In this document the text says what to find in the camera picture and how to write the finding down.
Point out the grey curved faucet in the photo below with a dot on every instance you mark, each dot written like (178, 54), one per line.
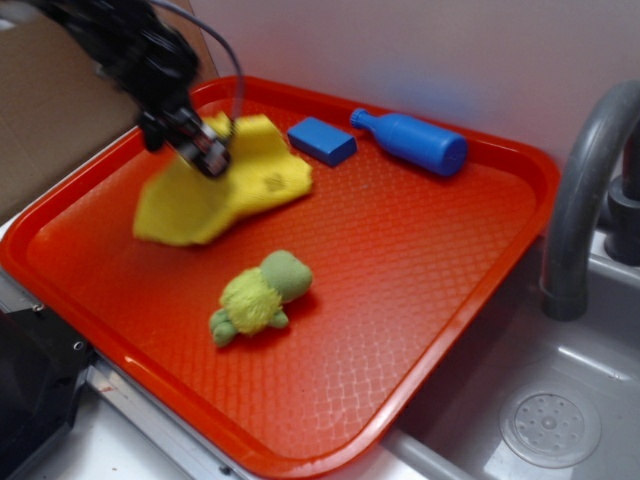
(594, 161)

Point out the grey toy sink basin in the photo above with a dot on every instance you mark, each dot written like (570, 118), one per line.
(450, 430)

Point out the black faucet handle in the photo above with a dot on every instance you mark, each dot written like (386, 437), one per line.
(622, 242)

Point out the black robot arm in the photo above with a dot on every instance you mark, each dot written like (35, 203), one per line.
(154, 64)

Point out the black box bottom left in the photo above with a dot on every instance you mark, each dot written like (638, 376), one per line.
(44, 363)

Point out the yellow cloth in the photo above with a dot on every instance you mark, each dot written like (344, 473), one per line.
(181, 207)

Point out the blue plastic bottle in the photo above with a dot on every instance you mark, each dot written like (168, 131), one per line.
(433, 148)

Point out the green plush turtle toy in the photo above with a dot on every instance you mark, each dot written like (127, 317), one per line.
(254, 300)

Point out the blue rectangular block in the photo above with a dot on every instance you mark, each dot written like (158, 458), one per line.
(322, 141)

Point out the round sink drain strainer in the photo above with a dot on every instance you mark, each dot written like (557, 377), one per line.
(549, 425)

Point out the brown cardboard panel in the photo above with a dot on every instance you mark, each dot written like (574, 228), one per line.
(56, 112)

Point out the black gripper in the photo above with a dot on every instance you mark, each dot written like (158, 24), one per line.
(183, 130)

